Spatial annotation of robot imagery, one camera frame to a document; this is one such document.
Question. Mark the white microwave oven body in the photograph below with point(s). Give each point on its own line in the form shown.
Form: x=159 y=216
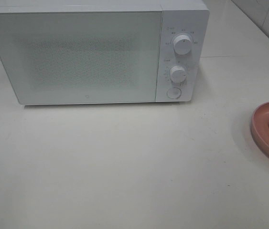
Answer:
x=177 y=17

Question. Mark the upper white power knob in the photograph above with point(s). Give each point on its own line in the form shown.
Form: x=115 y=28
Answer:
x=182 y=44

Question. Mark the lower white timer knob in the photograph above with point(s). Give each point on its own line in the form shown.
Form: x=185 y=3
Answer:
x=178 y=74

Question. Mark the pink round plate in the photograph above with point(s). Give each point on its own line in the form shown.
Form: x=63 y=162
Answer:
x=260 y=127

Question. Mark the round door release button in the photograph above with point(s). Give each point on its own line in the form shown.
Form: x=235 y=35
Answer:
x=174 y=93

